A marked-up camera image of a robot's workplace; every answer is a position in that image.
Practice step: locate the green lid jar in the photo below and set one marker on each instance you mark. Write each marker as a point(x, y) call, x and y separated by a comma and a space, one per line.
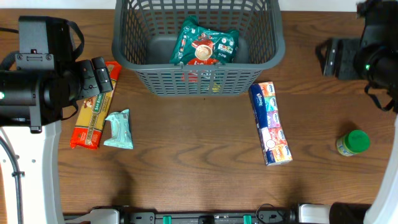
point(353, 143)

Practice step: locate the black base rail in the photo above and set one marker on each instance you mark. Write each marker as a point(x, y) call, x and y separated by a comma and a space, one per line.
point(265, 213)

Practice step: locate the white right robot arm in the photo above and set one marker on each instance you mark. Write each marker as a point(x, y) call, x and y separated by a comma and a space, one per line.
point(202, 154)

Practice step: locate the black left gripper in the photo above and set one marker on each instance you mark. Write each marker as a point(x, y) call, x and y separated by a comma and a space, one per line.
point(86, 81)

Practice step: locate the red spaghetti packet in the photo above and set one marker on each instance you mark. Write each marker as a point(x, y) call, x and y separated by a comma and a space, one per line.
point(90, 122)

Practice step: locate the mint green snack packet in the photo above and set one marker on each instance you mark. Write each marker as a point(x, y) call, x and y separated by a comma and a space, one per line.
point(121, 136)

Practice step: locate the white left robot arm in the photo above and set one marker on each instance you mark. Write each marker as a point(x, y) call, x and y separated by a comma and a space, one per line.
point(38, 81)

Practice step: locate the colourful tissue multipack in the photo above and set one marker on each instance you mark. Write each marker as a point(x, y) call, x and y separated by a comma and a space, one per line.
point(273, 141)

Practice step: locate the green coffee sachet bag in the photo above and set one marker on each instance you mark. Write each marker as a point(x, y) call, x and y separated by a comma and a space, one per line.
point(197, 45)

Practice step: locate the grey plastic lattice basket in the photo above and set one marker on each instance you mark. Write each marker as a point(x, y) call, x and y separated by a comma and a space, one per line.
point(145, 34)

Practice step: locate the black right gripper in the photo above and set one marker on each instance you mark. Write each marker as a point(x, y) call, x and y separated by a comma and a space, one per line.
point(339, 58)

